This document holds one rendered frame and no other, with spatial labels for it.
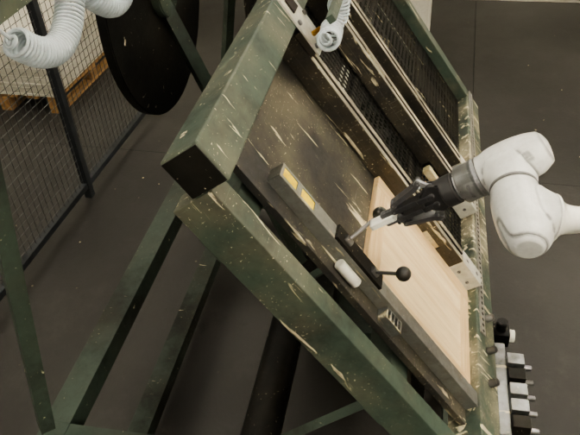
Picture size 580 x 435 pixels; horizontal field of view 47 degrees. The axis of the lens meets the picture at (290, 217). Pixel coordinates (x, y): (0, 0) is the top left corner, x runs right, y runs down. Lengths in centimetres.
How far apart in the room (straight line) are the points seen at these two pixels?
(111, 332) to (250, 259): 121
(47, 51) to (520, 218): 101
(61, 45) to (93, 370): 124
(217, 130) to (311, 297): 41
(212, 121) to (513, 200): 62
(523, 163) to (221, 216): 64
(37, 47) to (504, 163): 99
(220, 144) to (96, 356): 132
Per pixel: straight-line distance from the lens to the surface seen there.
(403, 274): 164
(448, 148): 275
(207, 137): 127
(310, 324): 149
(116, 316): 256
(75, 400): 236
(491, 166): 149
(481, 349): 223
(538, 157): 149
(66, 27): 159
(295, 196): 157
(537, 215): 138
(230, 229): 134
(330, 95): 197
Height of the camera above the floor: 256
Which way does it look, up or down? 38 degrees down
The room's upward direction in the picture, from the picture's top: 4 degrees counter-clockwise
